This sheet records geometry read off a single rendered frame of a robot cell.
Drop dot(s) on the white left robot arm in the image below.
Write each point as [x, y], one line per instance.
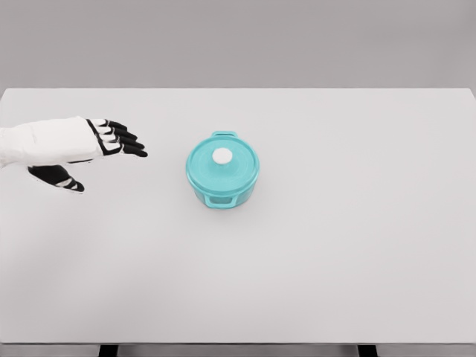
[15, 147]

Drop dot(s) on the teal pot lid white knob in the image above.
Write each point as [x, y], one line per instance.
[222, 163]

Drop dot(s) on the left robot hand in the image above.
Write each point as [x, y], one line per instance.
[63, 141]

